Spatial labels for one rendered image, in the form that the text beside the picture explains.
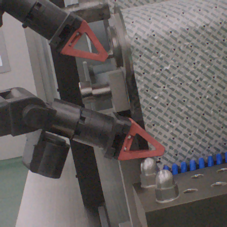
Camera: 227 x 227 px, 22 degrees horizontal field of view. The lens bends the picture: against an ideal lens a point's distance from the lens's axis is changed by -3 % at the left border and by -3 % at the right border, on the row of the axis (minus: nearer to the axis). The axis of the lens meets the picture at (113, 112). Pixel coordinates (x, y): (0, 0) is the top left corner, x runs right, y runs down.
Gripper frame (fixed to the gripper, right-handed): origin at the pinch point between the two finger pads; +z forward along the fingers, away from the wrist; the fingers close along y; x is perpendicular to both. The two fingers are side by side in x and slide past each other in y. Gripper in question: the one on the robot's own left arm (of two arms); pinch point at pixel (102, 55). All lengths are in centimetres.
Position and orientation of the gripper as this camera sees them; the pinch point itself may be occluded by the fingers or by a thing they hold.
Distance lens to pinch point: 103.0
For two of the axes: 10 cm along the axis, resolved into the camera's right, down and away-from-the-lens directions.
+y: 1.3, 1.8, -9.7
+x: 5.6, -8.2, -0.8
